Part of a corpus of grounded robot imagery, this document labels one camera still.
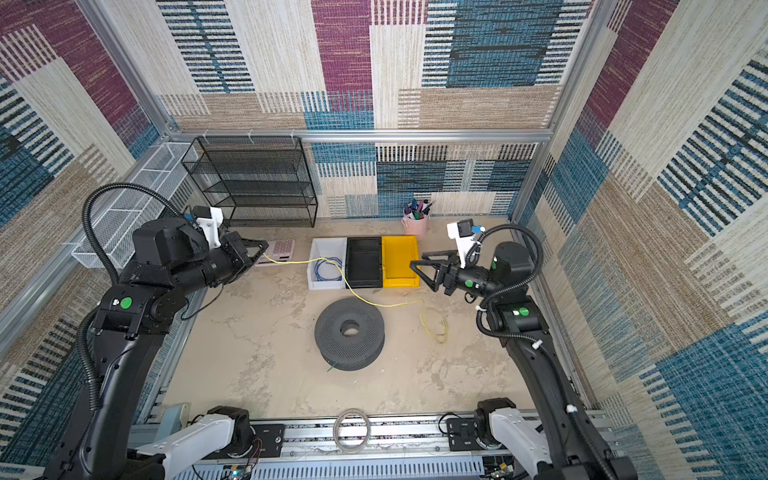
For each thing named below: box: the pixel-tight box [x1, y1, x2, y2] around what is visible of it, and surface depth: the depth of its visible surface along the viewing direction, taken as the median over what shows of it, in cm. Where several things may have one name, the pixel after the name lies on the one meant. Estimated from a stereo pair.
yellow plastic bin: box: [381, 235, 420, 288], surface depth 107 cm
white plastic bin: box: [307, 237, 347, 290], surface depth 104 cm
